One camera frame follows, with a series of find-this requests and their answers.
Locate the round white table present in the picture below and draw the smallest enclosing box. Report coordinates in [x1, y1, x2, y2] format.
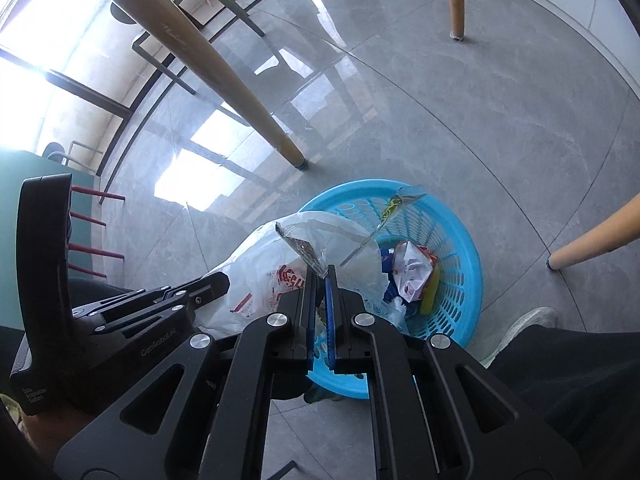
[100, 0, 639, 295]

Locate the white red-print plastic bag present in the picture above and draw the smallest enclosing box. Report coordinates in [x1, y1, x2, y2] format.
[195, 214, 390, 339]

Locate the red chair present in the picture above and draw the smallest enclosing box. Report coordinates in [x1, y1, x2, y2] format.
[68, 184, 125, 282]

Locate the pink white bag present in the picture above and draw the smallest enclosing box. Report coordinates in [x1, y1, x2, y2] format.
[394, 240, 437, 302]

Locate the person left hand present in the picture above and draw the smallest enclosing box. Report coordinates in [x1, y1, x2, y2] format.
[23, 408, 94, 466]

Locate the blue snack wrapper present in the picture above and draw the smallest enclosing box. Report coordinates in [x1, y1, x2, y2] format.
[380, 247, 416, 318]

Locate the long clear food wrapper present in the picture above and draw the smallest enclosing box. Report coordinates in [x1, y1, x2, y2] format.
[274, 185, 425, 288]

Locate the blue plastic waste basket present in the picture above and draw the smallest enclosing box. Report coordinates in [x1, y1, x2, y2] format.
[297, 178, 484, 401]

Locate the yellow green sponge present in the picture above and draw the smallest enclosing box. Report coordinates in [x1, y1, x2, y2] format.
[420, 263, 440, 315]

